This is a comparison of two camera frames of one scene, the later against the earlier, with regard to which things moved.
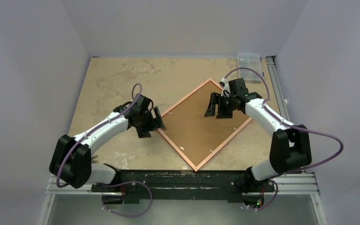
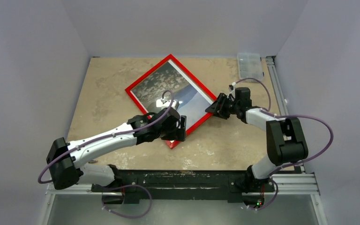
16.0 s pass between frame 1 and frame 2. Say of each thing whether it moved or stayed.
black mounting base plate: stayed
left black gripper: moved
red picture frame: moved
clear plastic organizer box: stayed
